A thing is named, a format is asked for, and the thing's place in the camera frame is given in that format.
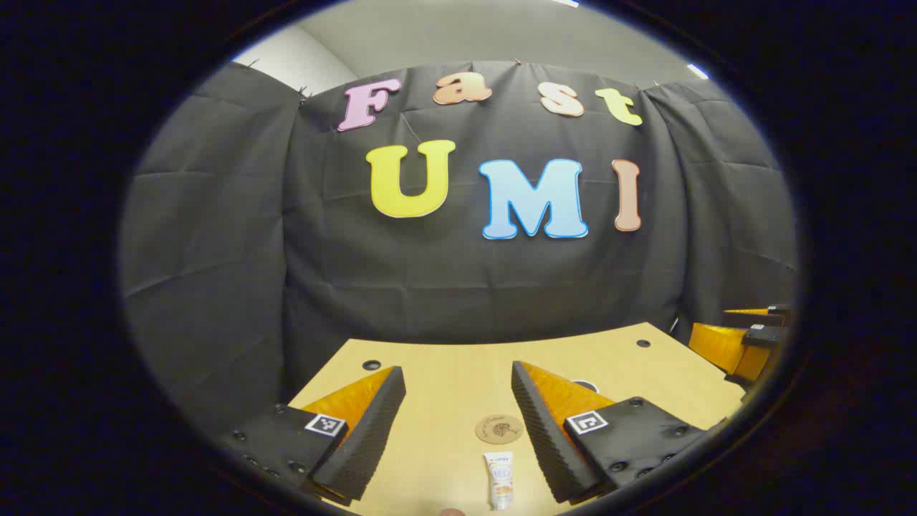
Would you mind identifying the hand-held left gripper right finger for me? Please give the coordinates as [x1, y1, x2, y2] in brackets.
[511, 360, 717, 504]

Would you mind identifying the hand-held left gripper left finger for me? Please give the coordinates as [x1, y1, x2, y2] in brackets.
[229, 365, 407, 506]

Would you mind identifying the round cork coaster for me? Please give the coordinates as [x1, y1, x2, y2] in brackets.
[475, 414, 525, 445]

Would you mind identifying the white toothpaste tube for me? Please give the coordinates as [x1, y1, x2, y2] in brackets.
[484, 451, 514, 511]

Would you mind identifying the light wooden desktop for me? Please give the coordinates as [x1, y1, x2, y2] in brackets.
[287, 322, 749, 516]

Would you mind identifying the black backdrop cloth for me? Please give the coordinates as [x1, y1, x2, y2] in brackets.
[118, 61, 800, 431]

